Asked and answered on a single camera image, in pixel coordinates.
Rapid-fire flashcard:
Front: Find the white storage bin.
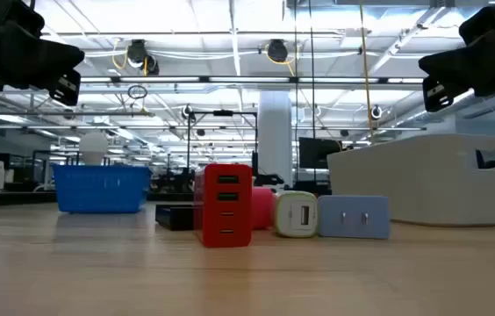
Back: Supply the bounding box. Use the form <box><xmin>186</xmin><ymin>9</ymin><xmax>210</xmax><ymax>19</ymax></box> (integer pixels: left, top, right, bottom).
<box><xmin>326</xmin><ymin>133</ymin><xmax>495</xmax><ymax>227</ymax></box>

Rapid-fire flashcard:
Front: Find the periwinkle wall charger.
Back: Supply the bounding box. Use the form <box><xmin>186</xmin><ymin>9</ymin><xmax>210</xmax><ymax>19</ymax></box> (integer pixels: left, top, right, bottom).
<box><xmin>317</xmin><ymin>194</ymin><xmax>391</xmax><ymax>241</ymax></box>

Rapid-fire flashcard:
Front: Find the black LCD display module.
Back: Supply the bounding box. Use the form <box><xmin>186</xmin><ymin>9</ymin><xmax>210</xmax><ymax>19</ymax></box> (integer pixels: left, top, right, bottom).
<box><xmin>154</xmin><ymin>204</ymin><xmax>196</xmax><ymax>232</ymax></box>

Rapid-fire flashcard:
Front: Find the green white USB charger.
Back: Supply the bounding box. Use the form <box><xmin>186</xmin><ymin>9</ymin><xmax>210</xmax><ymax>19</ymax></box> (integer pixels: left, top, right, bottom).
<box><xmin>273</xmin><ymin>190</ymin><xmax>319</xmax><ymax>239</ymax></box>

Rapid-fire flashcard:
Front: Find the red multi-port USB charger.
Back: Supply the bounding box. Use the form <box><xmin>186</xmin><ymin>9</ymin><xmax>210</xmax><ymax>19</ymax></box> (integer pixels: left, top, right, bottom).
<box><xmin>193</xmin><ymin>163</ymin><xmax>254</xmax><ymax>249</ymax></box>

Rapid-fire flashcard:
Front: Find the pink USB wall charger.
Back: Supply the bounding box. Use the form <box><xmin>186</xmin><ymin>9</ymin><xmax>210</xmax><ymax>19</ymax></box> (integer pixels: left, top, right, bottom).
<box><xmin>251</xmin><ymin>186</ymin><xmax>277</xmax><ymax>230</ymax></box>

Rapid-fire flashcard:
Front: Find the white LED bulb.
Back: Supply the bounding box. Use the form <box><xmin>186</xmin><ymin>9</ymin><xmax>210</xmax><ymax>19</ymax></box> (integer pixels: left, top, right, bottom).
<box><xmin>78</xmin><ymin>130</ymin><xmax>110</xmax><ymax>167</ymax></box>

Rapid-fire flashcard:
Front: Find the blue plastic basket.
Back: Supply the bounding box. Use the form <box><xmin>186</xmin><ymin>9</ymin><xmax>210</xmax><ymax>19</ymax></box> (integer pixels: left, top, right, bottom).
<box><xmin>52</xmin><ymin>164</ymin><xmax>153</xmax><ymax>215</ymax></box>

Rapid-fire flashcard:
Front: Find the black monitor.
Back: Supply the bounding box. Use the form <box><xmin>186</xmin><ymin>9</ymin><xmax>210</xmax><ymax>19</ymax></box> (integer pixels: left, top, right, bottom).
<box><xmin>298</xmin><ymin>136</ymin><xmax>343</xmax><ymax>170</ymax></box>

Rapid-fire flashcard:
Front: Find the white pillar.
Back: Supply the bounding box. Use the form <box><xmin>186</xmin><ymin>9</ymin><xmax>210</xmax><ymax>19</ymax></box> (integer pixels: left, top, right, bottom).
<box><xmin>257</xmin><ymin>90</ymin><xmax>295</xmax><ymax>188</ymax></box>

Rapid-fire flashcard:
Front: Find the black background stand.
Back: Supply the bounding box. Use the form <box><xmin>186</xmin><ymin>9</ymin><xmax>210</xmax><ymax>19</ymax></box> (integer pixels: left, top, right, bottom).
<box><xmin>252</xmin><ymin>151</ymin><xmax>286</xmax><ymax>188</ymax></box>

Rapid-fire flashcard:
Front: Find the yellow hanging strap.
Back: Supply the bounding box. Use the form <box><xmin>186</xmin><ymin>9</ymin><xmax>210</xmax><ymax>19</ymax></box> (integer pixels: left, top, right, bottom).
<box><xmin>358</xmin><ymin>0</ymin><xmax>377</xmax><ymax>146</ymax></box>

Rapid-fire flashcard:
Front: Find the black ceiling cord reel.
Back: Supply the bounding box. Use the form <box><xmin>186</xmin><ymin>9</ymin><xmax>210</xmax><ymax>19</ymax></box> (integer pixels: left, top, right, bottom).
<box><xmin>126</xmin><ymin>39</ymin><xmax>161</xmax><ymax>76</ymax></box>
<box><xmin>266</xmin><ymin>39</ymin><xmax>291</xmax><ymax>63</ymax></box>

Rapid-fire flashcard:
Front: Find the black hanging cable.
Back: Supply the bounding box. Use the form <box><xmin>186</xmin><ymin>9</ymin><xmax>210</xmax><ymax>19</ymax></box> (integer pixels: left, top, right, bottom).
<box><xmin>293</xmin><ymin>0</ymin><xmax>300</xmax><ymax>185</ymax></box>
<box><xmin>307</xmin><ymin>0</ymin><xmax>318</xmax><ymax>183</ymax></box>

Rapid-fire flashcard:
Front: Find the black metal frame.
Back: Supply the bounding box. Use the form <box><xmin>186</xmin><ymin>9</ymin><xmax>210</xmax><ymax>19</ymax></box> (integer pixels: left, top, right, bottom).
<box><xmin>185</xmin><ymin>109</ymin><xmax>260</xmax><ymax>194</ymax></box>

